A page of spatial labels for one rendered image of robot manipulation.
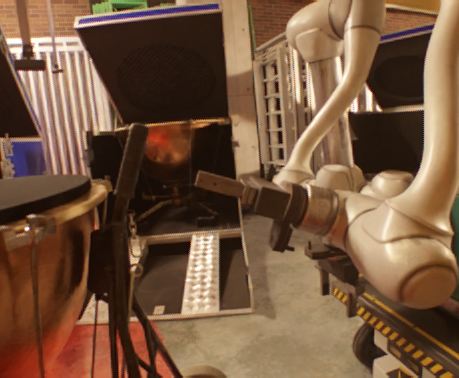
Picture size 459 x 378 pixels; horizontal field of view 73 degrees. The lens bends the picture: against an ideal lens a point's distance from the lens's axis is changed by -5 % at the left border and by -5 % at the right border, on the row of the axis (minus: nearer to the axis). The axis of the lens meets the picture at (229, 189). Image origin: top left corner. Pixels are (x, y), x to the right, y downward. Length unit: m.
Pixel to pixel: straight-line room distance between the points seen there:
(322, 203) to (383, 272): 0.17
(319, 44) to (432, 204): 0.72
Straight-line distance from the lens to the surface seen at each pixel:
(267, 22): 6.34
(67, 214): 0.52
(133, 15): 2.54
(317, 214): 0.58
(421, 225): 0.48
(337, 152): 1.16
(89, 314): 1.86
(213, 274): 1.90
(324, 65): 1.12
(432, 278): 0.46
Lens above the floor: 0.87
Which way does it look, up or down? 10 degrees down
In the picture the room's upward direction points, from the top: 5 degrees counter-clockwise
